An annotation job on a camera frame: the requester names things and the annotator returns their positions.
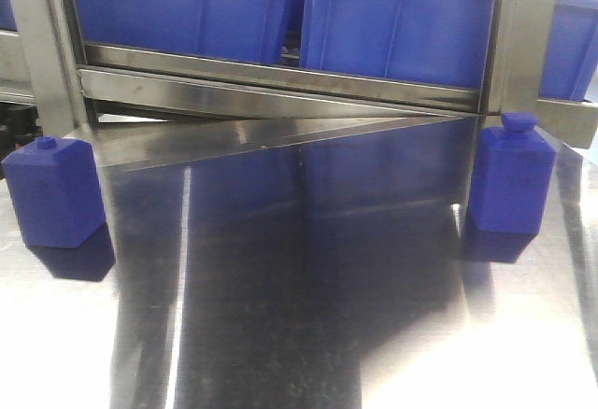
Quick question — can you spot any blue bin behind middle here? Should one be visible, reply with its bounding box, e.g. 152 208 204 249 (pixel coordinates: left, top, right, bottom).
300 0 493 89

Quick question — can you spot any blue bin behind right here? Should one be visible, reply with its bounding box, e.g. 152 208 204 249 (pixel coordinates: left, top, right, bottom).
539 0 597 102

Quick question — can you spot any stainless steel shelf frame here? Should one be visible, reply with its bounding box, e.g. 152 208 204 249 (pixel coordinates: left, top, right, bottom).
0 0 598 149

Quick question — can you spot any blue bin behind left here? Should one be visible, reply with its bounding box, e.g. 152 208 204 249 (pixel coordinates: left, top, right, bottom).
76 0 291 64

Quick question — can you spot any blue bin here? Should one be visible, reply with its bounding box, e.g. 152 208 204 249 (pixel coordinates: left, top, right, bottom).
539 0 597 102
300 0 493 89
76 0 291 64

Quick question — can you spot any blue bottle-shaped part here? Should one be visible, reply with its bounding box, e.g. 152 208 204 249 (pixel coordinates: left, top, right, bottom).
2 136 106 248
468 112 556 235

